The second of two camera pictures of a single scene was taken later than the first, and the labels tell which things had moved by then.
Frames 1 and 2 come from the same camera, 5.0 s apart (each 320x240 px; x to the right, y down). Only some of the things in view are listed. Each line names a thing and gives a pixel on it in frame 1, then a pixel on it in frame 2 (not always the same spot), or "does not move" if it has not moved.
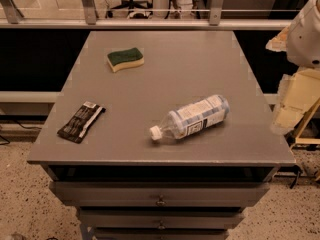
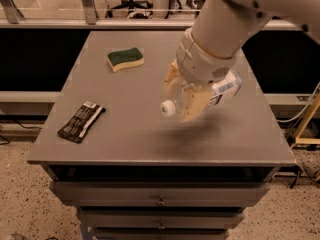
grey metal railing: x=11 y=18 does not move
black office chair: x=139 y=9 does not move
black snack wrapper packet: x=81 y=122 does not move
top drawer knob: x=160 y=202 does not move
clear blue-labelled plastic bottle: x=193 y=118 → x=225 y=89
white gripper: x=305 y=39 → x=202 y=65
